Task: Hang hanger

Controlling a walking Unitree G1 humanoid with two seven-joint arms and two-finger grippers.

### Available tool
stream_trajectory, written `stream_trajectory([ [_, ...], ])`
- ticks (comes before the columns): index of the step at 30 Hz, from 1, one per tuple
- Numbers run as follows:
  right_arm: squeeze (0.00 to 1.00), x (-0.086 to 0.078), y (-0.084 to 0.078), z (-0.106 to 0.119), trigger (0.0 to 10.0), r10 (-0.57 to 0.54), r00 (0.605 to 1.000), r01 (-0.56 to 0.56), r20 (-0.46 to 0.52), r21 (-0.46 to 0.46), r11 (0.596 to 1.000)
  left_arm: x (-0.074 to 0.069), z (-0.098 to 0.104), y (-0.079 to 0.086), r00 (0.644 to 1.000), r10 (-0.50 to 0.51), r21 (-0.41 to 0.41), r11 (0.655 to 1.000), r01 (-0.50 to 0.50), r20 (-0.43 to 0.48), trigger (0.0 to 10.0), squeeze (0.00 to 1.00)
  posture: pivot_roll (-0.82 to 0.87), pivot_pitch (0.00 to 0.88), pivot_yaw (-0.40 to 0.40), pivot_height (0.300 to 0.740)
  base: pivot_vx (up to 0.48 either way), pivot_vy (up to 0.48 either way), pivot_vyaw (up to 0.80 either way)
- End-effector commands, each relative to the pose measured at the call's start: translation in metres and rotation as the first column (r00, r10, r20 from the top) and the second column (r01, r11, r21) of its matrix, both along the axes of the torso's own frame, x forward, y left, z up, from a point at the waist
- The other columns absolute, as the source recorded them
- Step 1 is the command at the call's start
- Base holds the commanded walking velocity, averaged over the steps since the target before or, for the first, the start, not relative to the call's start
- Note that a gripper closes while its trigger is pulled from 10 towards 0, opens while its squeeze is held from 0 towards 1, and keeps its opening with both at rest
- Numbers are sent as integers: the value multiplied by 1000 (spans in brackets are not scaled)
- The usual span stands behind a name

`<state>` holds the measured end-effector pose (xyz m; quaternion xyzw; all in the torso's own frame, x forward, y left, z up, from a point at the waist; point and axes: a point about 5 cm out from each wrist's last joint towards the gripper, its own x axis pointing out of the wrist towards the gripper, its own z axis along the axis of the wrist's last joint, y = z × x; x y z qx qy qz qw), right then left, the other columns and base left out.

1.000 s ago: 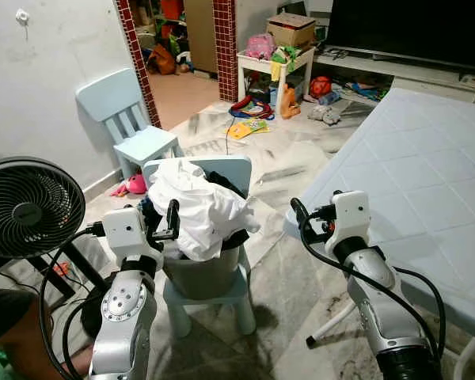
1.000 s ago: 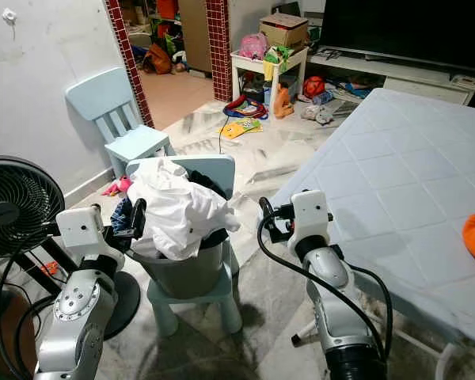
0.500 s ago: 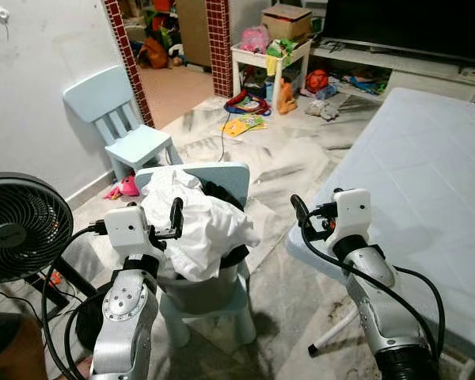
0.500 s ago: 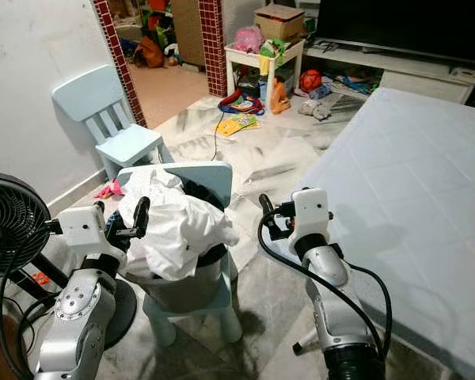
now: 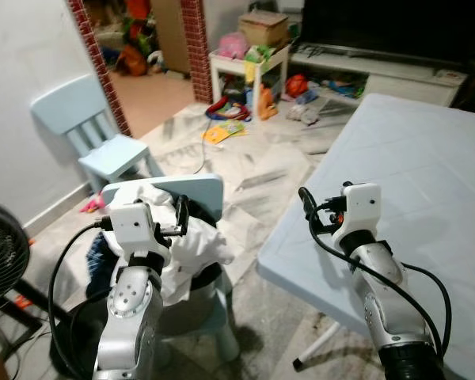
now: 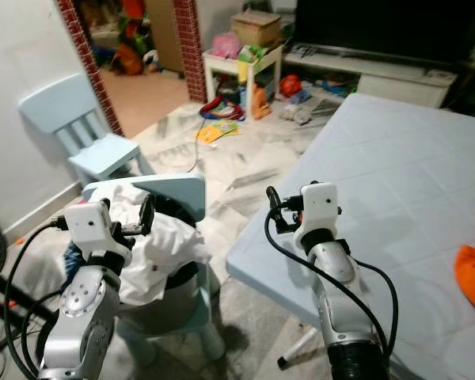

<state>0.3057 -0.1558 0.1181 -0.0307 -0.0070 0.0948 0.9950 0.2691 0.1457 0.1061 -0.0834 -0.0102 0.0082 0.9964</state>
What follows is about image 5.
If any red ball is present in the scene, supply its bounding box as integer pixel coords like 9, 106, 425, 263
284, 73, 310, 98

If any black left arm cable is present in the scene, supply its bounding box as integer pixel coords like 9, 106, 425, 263
47, 220, 116, 380

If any white television console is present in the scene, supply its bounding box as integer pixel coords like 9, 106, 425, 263
288, 44, 469, 108

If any white toy shelf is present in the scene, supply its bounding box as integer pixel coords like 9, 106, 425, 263
209, 43, 291, 120

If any pink toy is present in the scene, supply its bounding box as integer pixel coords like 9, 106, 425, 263
217, 32, 251, 61

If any white folding table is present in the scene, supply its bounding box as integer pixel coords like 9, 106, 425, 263
256, 93, 475, 380

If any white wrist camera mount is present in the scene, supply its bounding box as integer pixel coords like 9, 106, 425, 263
108, 201, 160, 263
332, 181, 382, 247

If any black flat television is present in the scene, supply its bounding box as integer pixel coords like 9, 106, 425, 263
298, 0, 475, 69

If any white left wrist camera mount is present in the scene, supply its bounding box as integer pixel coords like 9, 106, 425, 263
108, 201, 160, 263

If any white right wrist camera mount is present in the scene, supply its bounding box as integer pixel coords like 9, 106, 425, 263
332, 181, 382, 247

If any colourful picture book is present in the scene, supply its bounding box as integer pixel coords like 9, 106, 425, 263
203, 118, 249, 146

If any black floor fan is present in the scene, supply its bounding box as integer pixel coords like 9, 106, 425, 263
0, 199, 32, 308

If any light blue kids chair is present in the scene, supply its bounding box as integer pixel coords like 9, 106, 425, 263
29, 73, 164, 196
101, 173, 243, 362

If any brown cardboard box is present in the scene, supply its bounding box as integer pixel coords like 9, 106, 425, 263
237, 9, 291, 49

